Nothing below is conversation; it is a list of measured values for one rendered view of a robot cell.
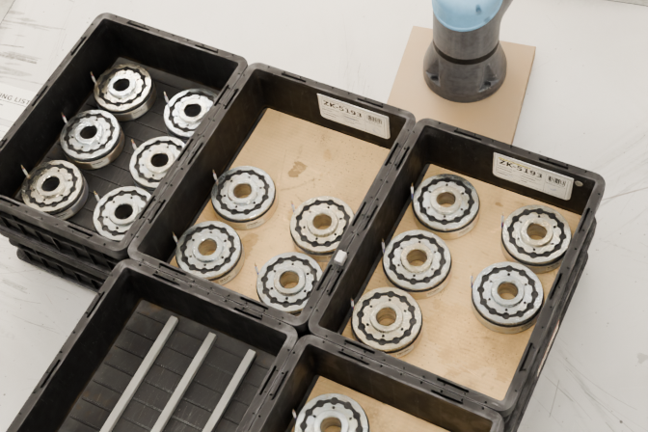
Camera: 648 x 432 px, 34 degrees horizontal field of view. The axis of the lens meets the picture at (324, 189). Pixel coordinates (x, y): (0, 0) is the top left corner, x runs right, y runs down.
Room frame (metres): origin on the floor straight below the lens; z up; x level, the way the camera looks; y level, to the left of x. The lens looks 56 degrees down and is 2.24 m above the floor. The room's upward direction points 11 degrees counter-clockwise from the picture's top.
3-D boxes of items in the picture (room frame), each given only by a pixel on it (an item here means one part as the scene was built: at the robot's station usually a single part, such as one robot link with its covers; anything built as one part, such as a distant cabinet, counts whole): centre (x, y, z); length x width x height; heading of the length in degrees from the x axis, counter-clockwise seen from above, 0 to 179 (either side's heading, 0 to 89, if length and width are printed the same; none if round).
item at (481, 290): (0.68, -0.23, 0.86); 0.10 x 0.10 x 0.01
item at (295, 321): (0.90, 0.07, 0.92); 0.40 x 0.30 x 0.02; 145
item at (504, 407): (0.73, -0.17, 0.92); 0.40 x 0.30 x 0.02; 145
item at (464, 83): (1.21, -0.29, 0.78); 0.15 x 0.15 x 0.10
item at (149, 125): (1.07, 0.32, 0.87); 0.40 x 0.30 x 0.11; 145
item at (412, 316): (0.68, -0.05, 0.86); 0.10 x 0.10 x 0.01
